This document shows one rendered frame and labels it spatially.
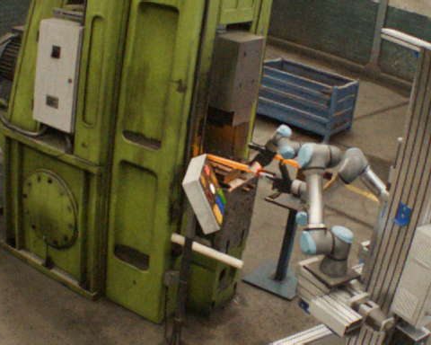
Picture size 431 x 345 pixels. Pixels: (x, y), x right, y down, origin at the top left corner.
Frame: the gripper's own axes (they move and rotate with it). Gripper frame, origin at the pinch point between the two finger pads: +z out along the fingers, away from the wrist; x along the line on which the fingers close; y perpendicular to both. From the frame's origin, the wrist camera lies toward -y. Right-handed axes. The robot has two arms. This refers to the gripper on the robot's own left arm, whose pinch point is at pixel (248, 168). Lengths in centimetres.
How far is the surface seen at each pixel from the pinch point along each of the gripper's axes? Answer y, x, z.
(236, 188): 3.7, -7.3, 10.5
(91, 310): -5, -62, 119
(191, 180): -3, -73, -18
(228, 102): -28.1, -17.3, -30.2
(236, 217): 14.3, -0.6, 29.5
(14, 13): -478, 311, 293
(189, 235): 11, -60, 17
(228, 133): -27.7, 22.8, 6.9
